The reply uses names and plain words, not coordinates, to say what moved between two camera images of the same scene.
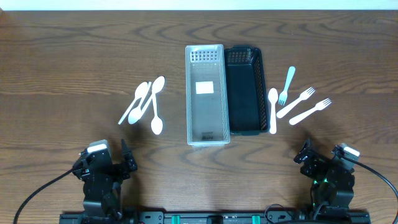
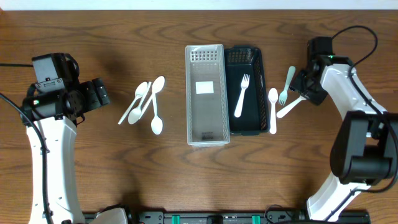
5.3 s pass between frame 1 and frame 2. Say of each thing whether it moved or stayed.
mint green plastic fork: stayed
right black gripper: moved
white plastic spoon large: stayed
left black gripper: moved
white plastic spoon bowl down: stayed
